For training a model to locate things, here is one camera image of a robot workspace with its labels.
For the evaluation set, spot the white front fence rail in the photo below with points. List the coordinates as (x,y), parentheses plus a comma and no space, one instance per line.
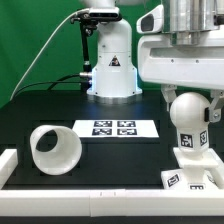
(98,203)

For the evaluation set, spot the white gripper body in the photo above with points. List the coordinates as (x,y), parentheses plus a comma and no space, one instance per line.
(200,66)

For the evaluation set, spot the white fence rail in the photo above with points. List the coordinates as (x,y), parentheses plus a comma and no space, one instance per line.
(8,163)
(98,203)
(218,172)

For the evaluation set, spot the white right fence rail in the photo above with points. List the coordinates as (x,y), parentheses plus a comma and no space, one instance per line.
(218,172)

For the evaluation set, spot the white lamp bulb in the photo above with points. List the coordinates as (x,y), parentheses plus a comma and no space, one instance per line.
(187,113)

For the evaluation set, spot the white lamp base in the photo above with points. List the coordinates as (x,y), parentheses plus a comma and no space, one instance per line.
(193,172)

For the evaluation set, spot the white lamp shade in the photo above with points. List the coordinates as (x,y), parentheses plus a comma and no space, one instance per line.
(63,157)

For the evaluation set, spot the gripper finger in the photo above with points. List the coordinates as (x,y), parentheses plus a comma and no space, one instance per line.
(169,93)
(213,111)

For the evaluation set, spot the black depth camera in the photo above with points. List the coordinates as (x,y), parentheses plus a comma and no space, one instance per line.
(97,14)

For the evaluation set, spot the white marker sheet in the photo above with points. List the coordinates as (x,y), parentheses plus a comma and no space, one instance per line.
(115,128)

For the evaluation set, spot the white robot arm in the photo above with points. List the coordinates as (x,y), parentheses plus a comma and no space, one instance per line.
(181,44)

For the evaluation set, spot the black camera stand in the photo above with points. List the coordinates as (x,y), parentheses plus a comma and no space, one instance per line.
(86,31)

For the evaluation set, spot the white left fence rail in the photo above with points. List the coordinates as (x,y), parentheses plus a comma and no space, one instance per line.
(8,163)

